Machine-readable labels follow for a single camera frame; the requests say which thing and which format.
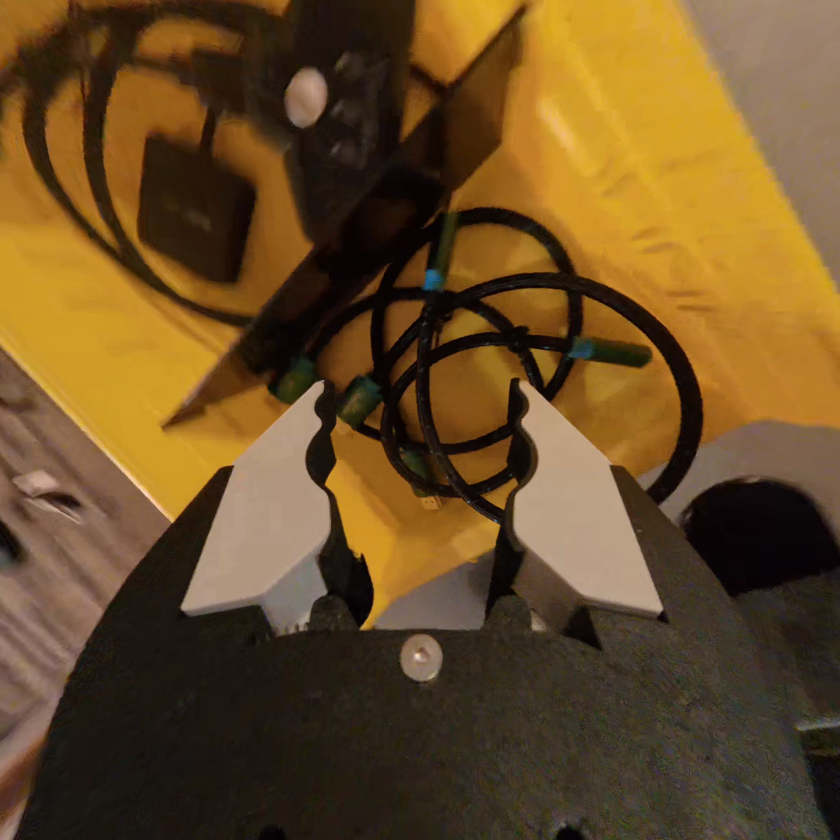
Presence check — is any yellow bin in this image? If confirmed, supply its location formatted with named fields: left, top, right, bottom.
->
left=0, top=0, right=840, bottom=630

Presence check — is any dark flat adapter box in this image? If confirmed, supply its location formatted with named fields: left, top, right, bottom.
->
left=136, top=108, right=258, bottom=284

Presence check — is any black bin divider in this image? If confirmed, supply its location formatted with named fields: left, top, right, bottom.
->
left=161, top=7, right=529, bottom=431

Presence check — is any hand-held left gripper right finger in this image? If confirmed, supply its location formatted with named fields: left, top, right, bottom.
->
left=504, top=378, right=665, bottom=632

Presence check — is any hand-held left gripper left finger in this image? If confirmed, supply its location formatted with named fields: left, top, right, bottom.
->
left=180, top=381, right=343, bottom=635

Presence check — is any black hdmi switch box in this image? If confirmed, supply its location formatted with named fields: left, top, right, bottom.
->
left=246, top=0, right=421, bottom=244

